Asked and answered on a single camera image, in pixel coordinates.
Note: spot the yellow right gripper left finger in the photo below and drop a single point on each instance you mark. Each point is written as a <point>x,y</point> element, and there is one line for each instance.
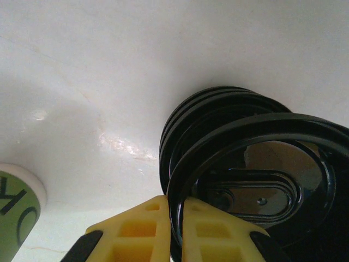
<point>136,232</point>

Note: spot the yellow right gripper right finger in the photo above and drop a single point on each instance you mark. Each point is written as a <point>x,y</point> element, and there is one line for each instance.
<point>215,234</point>

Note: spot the green paper coffee cup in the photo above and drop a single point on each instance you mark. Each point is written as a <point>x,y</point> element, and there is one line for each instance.
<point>16,218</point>

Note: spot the black plastic cup lid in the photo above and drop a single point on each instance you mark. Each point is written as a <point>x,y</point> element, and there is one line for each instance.
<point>259,120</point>

